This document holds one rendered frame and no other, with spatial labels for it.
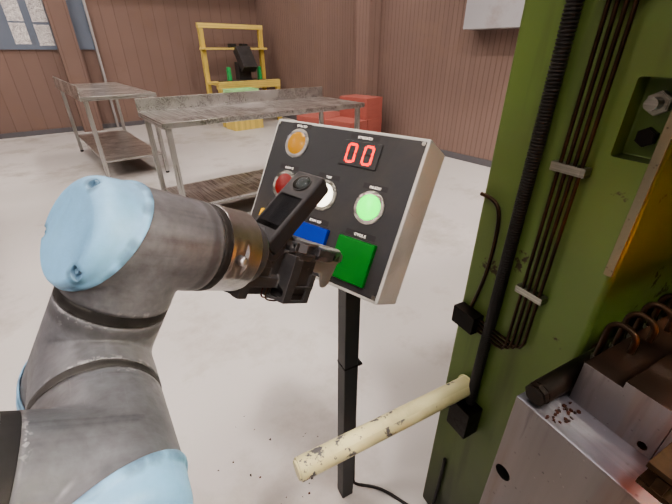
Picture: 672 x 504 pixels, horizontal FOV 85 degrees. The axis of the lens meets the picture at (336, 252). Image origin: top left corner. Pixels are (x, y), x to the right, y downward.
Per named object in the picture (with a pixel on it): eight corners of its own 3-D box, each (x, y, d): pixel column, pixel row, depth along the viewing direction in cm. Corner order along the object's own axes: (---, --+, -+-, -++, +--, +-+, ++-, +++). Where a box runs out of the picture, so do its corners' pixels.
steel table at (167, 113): (361, 190, 393) (365, 91, 346) (186, 238, 294) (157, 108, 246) (323, 174, 442) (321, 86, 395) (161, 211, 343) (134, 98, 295)
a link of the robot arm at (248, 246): (189, 194, 39) (249, 216, 34) (224, 204, 44) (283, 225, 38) (167, 273, 40) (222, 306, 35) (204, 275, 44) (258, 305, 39)
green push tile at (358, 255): (361, 288, 61) (375, 245, 60) (326, 273, 65) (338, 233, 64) (366, 288, 62) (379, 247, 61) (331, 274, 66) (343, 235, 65)
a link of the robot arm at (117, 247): (22, 261, 30) (60, 147, 28) (162, 270, 41) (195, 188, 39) (62, 323, 25) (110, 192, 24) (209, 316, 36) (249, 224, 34)
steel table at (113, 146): (131, 144, 587) (112, 74, 538) (173, 172, 452) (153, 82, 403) (77, 151, 546) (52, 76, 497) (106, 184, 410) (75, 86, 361)
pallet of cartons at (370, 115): (388, 147, 569) (392, 97, 535) (339, 156, 517) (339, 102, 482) (338, 134, 657) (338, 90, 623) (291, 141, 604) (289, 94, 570)
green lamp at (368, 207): (367, 226, 61) (368, 201, 59) (353, 216, 64) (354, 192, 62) (383, 222, 62) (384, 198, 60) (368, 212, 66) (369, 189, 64)
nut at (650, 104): (644, 150, 47) (668, 91, 44) (622, 146, 49) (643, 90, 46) (657, 148, 48) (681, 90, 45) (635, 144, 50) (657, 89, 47)
